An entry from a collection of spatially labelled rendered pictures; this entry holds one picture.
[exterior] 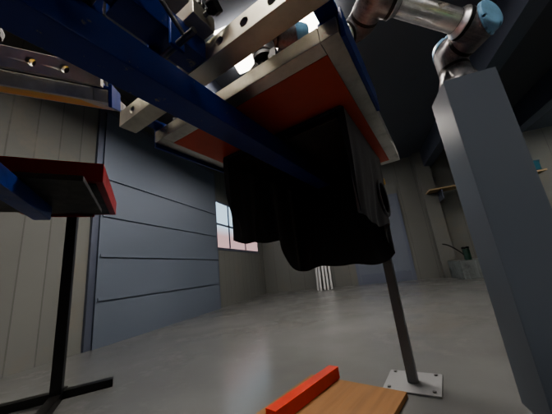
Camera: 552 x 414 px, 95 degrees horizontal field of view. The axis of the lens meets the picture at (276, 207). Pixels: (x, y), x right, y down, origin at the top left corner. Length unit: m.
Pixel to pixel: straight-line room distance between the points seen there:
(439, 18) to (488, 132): 0.46
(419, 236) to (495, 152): 6.00
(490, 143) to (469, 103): 0.18
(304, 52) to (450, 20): 0.83
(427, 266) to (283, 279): 3.58
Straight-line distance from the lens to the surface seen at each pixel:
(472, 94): 1.30
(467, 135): 1.22
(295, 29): 1.01
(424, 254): 7.13
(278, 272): 7.35
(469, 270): 6.29
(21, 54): 0.98
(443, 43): 1.47
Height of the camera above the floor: 0.53
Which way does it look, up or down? 14 degrees up
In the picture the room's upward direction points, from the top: 6 degrees counter-clockwise
